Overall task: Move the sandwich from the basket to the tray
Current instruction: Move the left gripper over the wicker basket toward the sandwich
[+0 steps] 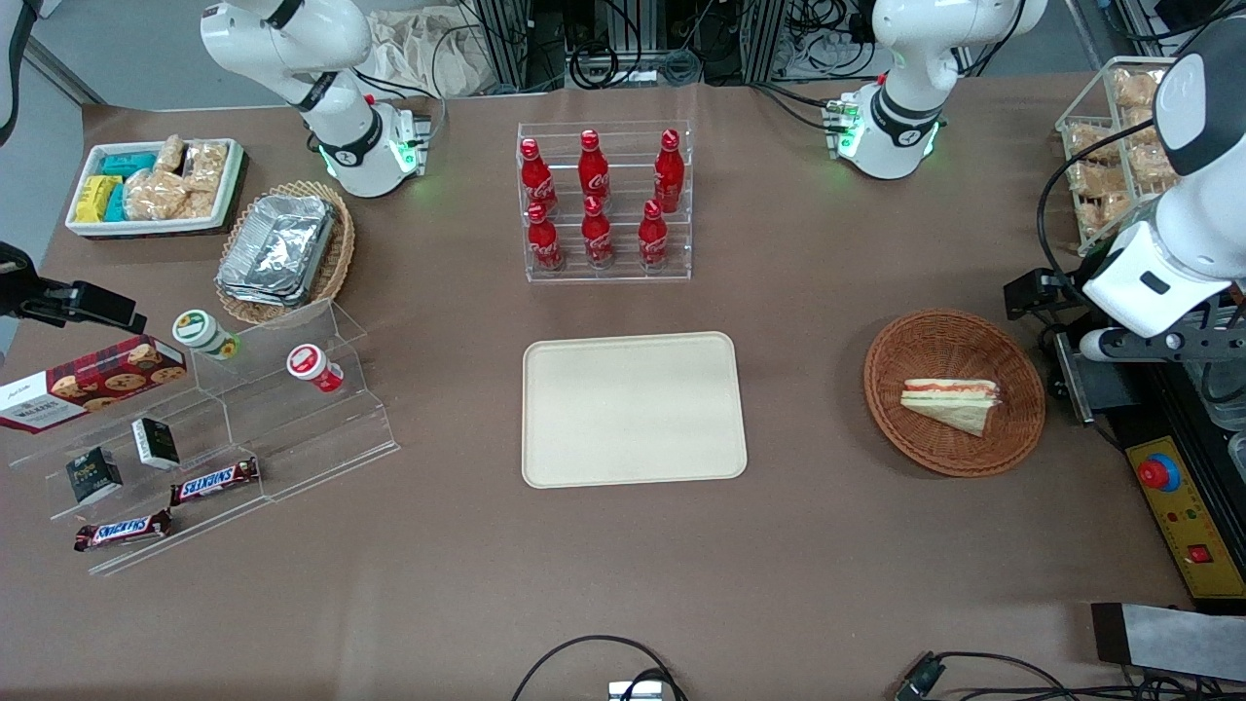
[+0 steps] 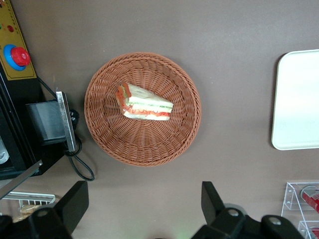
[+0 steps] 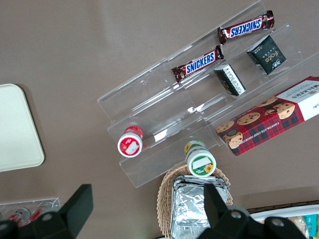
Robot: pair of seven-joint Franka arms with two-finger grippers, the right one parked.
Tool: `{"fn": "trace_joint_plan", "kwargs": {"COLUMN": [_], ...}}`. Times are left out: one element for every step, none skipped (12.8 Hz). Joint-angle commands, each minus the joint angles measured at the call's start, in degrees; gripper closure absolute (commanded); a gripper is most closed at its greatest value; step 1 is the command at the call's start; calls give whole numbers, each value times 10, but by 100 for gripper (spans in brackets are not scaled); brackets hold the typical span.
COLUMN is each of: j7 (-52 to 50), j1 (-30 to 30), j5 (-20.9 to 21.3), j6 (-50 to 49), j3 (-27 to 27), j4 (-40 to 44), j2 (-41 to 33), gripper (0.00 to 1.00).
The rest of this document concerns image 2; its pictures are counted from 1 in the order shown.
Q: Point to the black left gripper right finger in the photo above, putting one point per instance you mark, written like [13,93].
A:
[211,201]

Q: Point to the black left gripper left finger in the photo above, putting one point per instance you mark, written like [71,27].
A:
[74,199]

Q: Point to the triangle sandwich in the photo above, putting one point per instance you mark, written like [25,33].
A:
[144,104]

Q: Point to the round brown wicker basket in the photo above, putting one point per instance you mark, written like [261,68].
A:
[149,144]

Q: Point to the cream plastic serving tray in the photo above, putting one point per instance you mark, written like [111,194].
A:
[296,99]

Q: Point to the rice cracker snack bag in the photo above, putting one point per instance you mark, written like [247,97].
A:
[27,210]

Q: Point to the silver metal lever bar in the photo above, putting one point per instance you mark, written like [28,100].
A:
[20,178]

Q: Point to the clear acrylic bottle rack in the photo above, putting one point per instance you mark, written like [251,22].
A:
[290,199]

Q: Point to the clear plastic container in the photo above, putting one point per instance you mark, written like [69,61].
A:
[3,154]

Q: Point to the red cola bottle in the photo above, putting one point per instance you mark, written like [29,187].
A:
[311,196]
[315,232]

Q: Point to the black sealing machine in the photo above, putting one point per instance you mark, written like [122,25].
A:
[32,92]

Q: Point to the red emergency stop button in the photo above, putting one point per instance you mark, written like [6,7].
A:
[21,56]

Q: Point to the grey metal bracket block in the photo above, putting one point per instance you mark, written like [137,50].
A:
[47,122]

